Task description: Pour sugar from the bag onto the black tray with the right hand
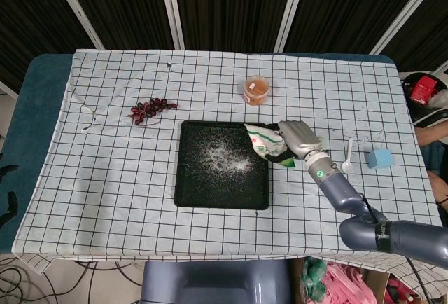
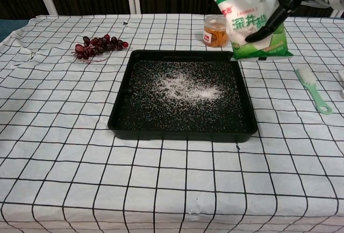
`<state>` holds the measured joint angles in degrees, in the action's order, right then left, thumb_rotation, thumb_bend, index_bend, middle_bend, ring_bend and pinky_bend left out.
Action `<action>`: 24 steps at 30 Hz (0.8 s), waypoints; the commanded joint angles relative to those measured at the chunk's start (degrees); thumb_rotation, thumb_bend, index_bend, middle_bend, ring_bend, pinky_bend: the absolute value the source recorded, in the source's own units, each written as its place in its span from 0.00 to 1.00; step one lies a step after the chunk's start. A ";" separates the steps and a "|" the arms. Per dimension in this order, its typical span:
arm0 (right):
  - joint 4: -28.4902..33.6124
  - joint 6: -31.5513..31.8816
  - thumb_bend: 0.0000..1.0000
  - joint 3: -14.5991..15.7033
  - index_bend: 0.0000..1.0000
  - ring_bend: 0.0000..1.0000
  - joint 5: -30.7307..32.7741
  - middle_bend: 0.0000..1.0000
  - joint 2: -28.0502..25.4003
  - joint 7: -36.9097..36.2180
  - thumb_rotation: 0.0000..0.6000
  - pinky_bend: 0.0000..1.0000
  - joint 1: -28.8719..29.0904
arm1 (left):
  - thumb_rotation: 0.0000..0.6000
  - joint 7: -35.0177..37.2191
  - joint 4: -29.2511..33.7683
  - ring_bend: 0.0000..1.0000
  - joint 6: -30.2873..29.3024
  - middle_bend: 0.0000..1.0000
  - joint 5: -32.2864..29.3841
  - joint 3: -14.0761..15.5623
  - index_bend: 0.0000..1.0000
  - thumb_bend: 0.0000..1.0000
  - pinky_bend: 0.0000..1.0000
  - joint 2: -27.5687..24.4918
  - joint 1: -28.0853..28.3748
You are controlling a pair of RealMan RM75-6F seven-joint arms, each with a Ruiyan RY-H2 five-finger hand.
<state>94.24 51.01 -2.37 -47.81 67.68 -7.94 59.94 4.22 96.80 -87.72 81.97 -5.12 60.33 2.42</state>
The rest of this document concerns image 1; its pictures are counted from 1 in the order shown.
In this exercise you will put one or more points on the white plastic spoon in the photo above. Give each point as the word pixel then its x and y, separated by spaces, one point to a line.
pixel 350 150

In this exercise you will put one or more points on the black bin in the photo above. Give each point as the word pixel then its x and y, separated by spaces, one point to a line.
pixel 407 83

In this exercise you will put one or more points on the brown cardboard box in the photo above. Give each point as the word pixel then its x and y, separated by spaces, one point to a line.
pixel 379 283

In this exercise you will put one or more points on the white partition post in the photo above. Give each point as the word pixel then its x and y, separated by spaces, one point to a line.
pixel 292 10
pixel 171 6
pixel 407 10
pixel 75 10

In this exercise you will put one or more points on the dark red grape bunch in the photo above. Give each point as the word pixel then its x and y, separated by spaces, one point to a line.
pixel 150 108

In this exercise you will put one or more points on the blue sponge block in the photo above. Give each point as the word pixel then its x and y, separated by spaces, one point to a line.
pixel 379 159

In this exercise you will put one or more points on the blue-grey robot torso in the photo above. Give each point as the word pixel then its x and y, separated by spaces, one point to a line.
pixel 210 283

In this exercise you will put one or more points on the black baking tray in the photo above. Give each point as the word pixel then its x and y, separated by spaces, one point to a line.
pixel 220 185

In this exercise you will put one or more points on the green scrubbing pad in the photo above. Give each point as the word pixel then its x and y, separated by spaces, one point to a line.
pixel 320 139

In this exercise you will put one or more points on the orange plastic jar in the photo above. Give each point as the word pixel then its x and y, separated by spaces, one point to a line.
pixel 256 88

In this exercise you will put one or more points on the white green snack bag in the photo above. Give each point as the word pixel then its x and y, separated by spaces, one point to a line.
pixel 266 143

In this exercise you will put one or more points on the white checked tablecloth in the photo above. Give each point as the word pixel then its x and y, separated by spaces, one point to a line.
pixel 105 178

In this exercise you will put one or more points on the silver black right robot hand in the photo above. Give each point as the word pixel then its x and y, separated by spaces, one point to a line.
pixel 297 136

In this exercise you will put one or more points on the black pleated curtain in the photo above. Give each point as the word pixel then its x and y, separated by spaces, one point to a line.
pixel 227 3

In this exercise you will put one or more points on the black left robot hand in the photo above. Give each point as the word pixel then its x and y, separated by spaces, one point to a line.
pixel 8 209

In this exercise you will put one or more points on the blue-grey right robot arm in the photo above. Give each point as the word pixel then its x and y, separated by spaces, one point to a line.
pixel 339 192

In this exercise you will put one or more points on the person bare leg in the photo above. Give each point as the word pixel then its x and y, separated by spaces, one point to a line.
pixel 432 136
pixel 439 188

